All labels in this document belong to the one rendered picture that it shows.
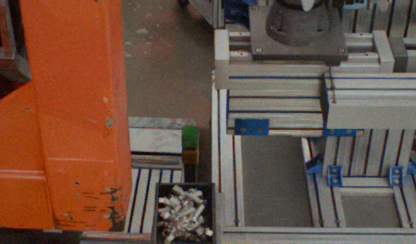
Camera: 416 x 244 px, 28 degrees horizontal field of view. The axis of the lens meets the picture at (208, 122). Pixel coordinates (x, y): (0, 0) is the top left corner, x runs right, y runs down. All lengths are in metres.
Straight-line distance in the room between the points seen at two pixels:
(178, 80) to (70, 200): 1.47
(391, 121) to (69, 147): 0.75
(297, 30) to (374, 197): 0.72
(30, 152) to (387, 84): 0.84
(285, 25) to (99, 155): 0.54
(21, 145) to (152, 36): 1.78
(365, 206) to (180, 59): 1.21
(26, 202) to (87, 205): 0.14
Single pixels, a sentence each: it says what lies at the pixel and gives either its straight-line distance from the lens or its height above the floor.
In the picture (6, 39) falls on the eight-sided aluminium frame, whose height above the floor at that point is 0.82.
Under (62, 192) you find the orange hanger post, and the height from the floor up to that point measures 0.64.
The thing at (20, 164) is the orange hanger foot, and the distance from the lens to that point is 1.82.
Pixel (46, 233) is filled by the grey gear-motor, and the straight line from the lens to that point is 2.21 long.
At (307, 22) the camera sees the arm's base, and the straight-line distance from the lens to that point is 1.93.
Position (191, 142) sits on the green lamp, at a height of 0.64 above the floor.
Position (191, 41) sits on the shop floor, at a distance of 3.46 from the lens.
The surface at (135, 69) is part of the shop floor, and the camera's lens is 3.30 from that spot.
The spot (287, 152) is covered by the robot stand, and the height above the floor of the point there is 0.21.
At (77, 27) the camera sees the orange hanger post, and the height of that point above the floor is 1.06.
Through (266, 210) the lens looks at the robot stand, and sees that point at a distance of 2.38.
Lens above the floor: 1.87
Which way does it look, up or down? 38 degrees down
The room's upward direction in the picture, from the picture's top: 1 degrees clockwise
